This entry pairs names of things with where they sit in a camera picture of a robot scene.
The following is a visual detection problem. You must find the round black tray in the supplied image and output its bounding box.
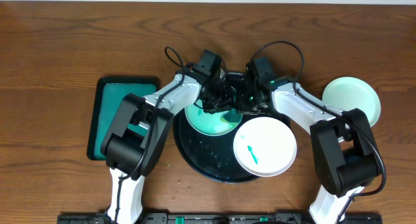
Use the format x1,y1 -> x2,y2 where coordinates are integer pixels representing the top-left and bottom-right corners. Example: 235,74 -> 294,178
172,71 -> 291,184

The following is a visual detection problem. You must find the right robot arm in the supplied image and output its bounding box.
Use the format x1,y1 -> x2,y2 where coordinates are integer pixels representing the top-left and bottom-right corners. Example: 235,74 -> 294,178
233,78 -> 387,223

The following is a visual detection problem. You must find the black rail at table edge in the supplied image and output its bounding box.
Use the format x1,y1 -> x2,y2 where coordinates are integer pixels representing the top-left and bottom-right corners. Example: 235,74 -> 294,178
57,212 -> 383,224

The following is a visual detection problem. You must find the mint plate with green smear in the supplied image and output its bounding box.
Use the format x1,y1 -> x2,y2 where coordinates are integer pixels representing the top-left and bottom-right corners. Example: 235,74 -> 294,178
322,77 -> 381,127

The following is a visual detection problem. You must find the pale green plate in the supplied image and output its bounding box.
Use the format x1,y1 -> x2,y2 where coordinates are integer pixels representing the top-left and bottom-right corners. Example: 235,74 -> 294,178
184,87 -> 241,136

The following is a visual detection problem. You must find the white plate with green stain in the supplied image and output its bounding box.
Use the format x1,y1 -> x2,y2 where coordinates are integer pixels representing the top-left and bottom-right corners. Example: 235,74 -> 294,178
233,117 -> 297,177

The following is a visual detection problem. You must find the green yellow sponge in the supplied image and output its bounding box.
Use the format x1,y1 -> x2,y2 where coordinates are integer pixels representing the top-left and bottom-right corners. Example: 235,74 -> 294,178
220,109 -> 242,126

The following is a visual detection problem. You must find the black tray with green water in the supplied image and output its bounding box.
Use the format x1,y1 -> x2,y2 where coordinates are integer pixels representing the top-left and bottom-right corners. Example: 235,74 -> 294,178
86,75 -> 161,160

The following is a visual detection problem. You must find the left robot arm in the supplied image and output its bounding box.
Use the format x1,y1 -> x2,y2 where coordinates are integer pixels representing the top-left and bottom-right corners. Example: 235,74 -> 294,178
100,73 -> 232,223

